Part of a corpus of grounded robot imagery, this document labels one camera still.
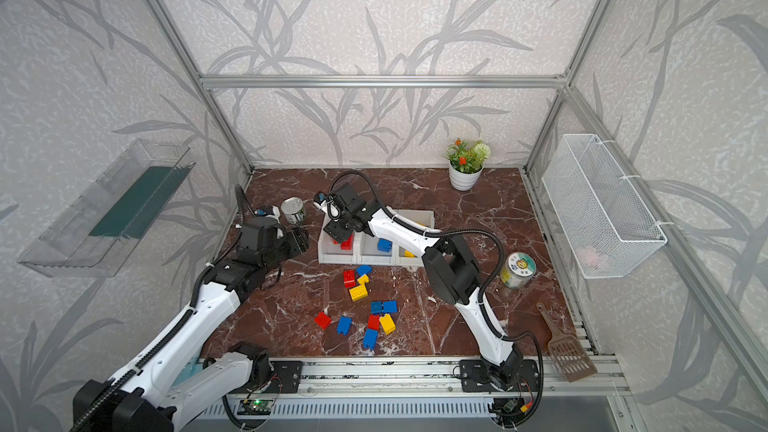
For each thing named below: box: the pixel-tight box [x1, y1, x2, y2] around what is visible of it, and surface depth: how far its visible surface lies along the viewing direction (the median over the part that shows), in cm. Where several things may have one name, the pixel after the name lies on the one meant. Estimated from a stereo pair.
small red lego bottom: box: [368, 314, 380, 331], surface depth 84 cm
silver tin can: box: [281, 196, 305, 225], surface depth 104 cm
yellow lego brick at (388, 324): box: [380, 313, 396, 335], surface depth 82 cm
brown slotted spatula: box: [536, 302, 598, 383], surface depth 79 cm
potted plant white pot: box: [443, 138, 491, 191], surface depth 107 cm
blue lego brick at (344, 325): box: [336, 316, 353, 336], surface depth 83 cm
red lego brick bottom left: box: [314, 312, 332, 330], surface depth 84 cm
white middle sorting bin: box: [352, 231, 400, 265], surface depth 93 cm
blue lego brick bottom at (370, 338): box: [362, 328, 379, 351], surface depth 81 cm
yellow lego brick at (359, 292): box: [349, 284, 369, 301], surface depth 88 cm
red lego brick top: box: [343, 270, 357, 289], surface depth 91 cm
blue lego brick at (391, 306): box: [383, 300, 399, 314], surface depth 86 cm
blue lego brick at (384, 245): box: [377, 238, 393, 253], surface depth 98 cm
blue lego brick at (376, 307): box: [370, 300, 384, 316], surface depth 86 cm
